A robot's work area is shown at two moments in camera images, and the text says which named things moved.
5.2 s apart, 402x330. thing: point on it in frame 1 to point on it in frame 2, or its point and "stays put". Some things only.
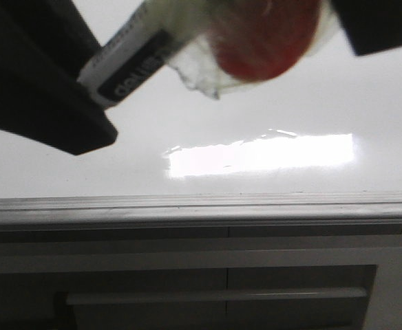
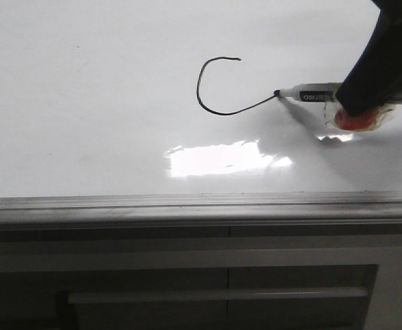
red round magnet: x=253 y=40 to x=357 y=122
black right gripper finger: x=375 y=25 to x=389 y=65
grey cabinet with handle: x=336 y=278 stays put
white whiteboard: x=343 y=123 stays put
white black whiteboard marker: x=144 y=43 to x=328 y=93
